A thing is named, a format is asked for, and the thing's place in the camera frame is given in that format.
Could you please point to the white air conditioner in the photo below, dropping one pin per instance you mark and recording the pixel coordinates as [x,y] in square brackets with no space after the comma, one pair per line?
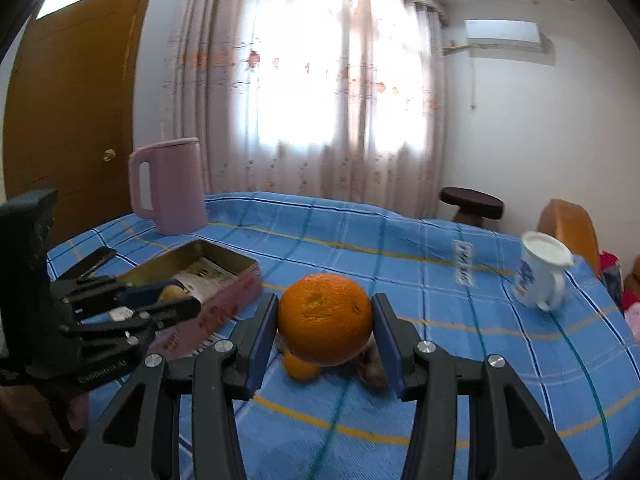
[502,32]

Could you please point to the large orange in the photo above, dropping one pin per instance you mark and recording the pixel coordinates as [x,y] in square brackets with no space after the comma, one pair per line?
[325,320]

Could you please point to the printed paper sheet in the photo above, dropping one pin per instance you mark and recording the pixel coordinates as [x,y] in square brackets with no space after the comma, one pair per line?
[206,275]

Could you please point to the sheer flowered curtain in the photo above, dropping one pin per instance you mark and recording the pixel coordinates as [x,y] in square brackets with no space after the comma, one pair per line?
[310,85]

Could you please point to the red bag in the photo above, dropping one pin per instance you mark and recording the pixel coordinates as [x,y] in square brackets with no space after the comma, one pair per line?
[610,272]

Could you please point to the pink metal tin box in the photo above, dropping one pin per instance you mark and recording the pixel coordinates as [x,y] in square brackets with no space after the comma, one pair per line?
[235,292]

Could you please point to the white mug with blue print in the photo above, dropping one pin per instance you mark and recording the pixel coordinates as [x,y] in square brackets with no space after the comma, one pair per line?
[537,270]

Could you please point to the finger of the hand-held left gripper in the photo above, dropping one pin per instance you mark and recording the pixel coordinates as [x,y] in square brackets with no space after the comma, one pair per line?
[175,310]
[97,260]

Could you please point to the pink soft item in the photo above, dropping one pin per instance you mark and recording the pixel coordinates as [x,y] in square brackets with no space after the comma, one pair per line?
[632,317]

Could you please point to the white cloth label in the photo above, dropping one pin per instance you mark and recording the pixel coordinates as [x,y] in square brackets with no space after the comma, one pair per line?
[463,262]

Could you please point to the pink kettle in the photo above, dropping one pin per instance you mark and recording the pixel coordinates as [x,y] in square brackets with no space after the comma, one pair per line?
[175,185]

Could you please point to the brown wooden door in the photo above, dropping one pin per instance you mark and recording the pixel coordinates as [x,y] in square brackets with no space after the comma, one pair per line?
[70,110]

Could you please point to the brown knobbly fruit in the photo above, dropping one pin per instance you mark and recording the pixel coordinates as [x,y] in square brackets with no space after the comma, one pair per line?
[375,372]

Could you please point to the small tangerine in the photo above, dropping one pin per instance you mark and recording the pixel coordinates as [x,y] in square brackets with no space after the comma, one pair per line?
[300,367]

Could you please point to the small yellow fruit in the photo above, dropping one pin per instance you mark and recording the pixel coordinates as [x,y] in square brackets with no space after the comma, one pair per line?
[172,292]

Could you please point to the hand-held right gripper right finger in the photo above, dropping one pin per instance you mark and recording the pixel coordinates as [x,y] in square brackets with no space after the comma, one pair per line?
[388,345]

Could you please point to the blue plaid cloth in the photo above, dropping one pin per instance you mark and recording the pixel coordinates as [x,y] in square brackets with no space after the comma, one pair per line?
[450,360]

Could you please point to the orange chair back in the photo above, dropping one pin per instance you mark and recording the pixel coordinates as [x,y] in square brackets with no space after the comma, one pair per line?
[570,230]

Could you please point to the dark round stool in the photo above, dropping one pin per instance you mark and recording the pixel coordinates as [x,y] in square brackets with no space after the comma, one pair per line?
[470,200]

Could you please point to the brass door knob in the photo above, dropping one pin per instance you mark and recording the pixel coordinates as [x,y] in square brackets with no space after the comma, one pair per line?
[109,155]

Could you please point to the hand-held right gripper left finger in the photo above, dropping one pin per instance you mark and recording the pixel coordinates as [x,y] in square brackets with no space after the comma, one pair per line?
[261,345]

